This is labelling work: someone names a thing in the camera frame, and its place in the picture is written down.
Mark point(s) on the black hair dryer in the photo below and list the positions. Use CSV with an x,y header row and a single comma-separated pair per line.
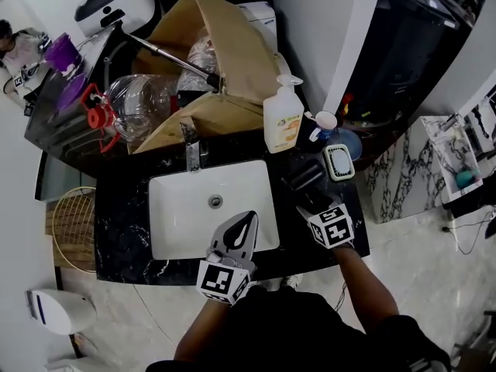
x,y
306,180

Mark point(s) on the person's right forearm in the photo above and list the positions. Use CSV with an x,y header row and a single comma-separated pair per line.
x,y
368,285

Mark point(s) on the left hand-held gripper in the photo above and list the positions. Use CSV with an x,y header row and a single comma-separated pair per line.
x,y
221,279

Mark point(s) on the white toilet tank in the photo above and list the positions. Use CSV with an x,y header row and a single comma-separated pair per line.
x,y
263,18

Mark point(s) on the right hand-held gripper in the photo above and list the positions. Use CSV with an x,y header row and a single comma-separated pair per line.
x,y
333,227

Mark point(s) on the dark mug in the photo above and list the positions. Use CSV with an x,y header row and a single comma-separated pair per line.
x,y
310,136

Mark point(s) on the white pump soap bottle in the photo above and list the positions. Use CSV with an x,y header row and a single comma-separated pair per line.
x,y
282,122

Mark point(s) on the clear plastic bag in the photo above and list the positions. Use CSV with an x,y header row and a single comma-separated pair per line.
x,y
199,54

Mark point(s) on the white rounded bin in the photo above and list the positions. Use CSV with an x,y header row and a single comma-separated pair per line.
x,y
62,310

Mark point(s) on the white and blue cup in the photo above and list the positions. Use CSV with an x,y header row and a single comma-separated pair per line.
x,y
326,121

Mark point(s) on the red small object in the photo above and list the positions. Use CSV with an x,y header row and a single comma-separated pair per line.
x,y
347,103

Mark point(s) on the white sink basin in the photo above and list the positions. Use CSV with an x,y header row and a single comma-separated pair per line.
x,y
178,204

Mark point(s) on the metal sink drain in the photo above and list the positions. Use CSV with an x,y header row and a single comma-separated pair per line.
x,y
216,201

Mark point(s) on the person's white shoe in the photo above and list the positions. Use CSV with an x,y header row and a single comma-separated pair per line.
x,y
279,282

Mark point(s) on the purple bucket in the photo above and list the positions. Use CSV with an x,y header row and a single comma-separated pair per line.
x,y
62,50

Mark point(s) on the chrome faucet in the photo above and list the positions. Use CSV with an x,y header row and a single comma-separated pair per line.
x,y
192,149

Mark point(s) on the blue bowl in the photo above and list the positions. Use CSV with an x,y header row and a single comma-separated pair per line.
x,y
350,143

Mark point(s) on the white marble cabinet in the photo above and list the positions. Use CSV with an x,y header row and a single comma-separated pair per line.
x,y
403,173

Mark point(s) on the brown cardboard box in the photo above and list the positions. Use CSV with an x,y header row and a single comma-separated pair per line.
x,y
232,41

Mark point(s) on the clear water jug red cap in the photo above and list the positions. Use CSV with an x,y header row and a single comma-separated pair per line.
x,y
135,103

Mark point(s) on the teal object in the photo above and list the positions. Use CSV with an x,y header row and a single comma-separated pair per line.
x,y
467,178

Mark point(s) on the white and black appliance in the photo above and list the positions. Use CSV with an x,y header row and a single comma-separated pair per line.
x,y
112,2

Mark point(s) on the person's left forearm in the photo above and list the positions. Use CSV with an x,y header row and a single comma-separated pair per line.
x,y
201,331

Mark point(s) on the person's black shirt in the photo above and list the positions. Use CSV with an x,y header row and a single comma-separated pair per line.
x,y
294,335

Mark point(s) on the black marble sink counter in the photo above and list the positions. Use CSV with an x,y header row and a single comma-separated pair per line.
x,y
120,223

